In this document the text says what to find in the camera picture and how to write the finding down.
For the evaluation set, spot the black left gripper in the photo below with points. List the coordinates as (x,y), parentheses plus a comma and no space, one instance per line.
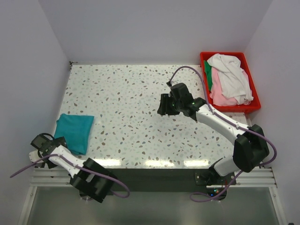
(61,140)

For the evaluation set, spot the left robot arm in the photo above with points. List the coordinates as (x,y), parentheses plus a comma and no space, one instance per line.
(54,152)

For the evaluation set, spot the white t shirt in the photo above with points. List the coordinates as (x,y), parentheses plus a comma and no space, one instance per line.
(234,80)

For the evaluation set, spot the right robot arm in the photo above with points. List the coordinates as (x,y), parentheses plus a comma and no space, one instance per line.
(249,146)

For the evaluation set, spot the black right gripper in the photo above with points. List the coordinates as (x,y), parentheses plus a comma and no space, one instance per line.
(163,108)

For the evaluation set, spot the green t shirt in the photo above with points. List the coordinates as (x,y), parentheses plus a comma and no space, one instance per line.
(208,71)

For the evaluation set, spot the red plastic bin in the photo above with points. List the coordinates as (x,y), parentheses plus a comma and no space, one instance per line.
(253,106)

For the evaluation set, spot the teal t shirt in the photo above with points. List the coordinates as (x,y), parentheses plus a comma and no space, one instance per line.
(76,131)

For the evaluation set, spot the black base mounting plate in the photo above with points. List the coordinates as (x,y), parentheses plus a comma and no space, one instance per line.
(167,180)

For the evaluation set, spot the pink t shirt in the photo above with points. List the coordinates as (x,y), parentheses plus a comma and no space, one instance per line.
(216,91)

